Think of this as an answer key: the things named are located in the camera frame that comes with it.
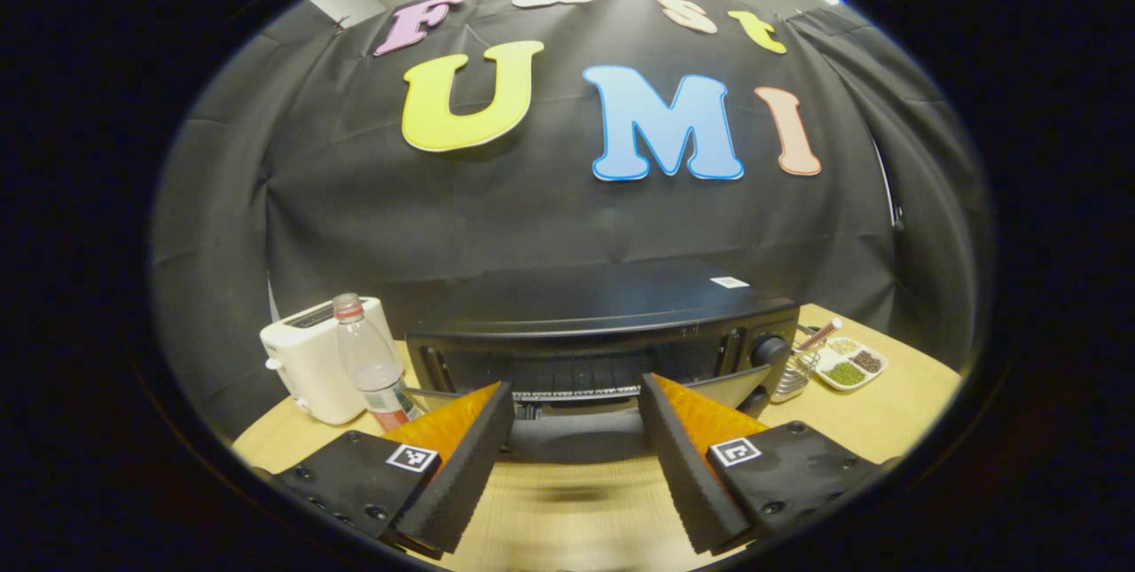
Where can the white divided dish with beans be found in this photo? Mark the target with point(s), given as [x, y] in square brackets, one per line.
[847, 366]

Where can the white toaster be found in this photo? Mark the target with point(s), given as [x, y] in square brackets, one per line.
[306, 368]

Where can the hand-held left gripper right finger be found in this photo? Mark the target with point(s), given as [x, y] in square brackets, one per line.
[683, 474]

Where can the brown stick with white tip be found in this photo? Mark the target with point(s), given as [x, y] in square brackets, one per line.
[820, 334]

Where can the black backdrop cloth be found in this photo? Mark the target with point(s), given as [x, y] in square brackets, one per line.
[550, 217]

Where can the black electric oven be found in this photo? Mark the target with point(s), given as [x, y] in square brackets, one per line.
[603, 306]

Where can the clear plastic bottle red label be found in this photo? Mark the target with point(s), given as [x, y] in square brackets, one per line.
[372, 368]

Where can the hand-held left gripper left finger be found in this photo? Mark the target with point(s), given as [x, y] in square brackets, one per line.
[465, 474]

